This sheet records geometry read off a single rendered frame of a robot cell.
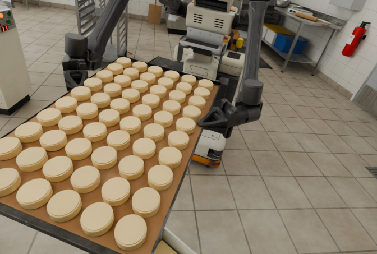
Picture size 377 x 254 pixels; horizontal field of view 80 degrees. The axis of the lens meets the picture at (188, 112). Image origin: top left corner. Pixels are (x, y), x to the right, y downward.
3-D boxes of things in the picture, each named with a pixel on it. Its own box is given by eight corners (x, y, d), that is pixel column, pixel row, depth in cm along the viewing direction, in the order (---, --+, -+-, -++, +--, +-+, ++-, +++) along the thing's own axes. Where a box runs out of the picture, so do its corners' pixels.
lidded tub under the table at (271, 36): (263, 38, 491) (267, 26, 477) (282, 41, 500) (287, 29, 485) (270, 44, 460) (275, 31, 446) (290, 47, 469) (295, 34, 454)
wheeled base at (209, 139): (171, 107, 241) (174, 87, 227) (229, 124, 231) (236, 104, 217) (143, 146, 186) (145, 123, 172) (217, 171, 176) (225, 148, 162)
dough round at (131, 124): (116, 131, 55) (115, 125, 53) (126, 119, 59) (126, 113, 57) (134, 137, 54) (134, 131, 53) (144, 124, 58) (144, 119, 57)
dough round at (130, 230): (152, 238, 37) (152, 232, 36) (124, 258, 34) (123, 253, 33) (136, 213, 39) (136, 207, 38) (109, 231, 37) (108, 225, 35)
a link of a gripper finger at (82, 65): (63, 77, 62) (61, 62, 68) (68, 98, 66) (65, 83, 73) (90, 74, 65) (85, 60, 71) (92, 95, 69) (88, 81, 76)
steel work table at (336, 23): (246, 40, 551) (258, -4, 498) (272, 44, 564) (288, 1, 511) (280, 73, 396) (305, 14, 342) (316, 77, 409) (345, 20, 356)
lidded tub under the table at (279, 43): (272, 45, 454) (276, 32, 440) (292, 48, 463) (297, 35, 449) (281, 52, 423) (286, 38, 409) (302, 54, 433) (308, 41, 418)
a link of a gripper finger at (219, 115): (201, 146, 61) (228, 138, 65) (206, 125, 57) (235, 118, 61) (189, 130, 65) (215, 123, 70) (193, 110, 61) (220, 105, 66)
